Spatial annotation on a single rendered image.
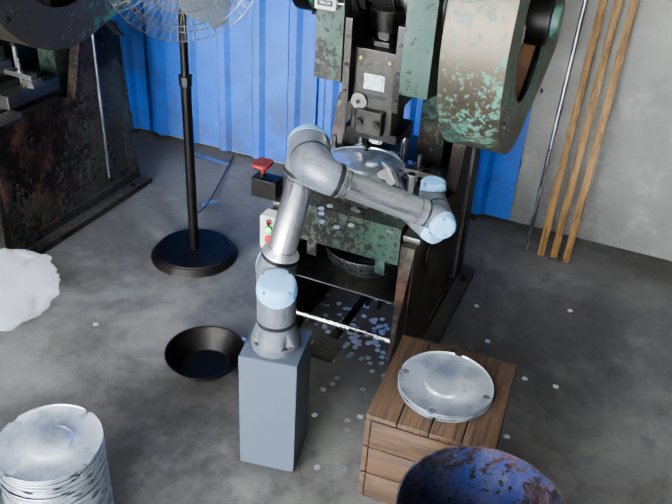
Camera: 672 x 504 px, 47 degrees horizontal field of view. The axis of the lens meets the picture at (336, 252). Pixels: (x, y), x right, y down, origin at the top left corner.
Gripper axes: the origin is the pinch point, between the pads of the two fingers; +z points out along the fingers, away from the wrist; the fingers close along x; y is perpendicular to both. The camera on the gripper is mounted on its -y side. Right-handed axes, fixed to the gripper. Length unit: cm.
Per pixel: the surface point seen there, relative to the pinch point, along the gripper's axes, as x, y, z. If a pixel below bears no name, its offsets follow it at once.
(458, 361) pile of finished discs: 41, -3, -48
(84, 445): 48, 108, -26
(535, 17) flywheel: -57, -33, -21
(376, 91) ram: -25.5, -4.0, 14.2
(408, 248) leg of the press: 16.2, -1.3, -17.2
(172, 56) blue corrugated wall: 28, 0, 216
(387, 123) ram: -15.4, -6.9, 10.4
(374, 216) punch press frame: 13.6, 0.9, 1.1
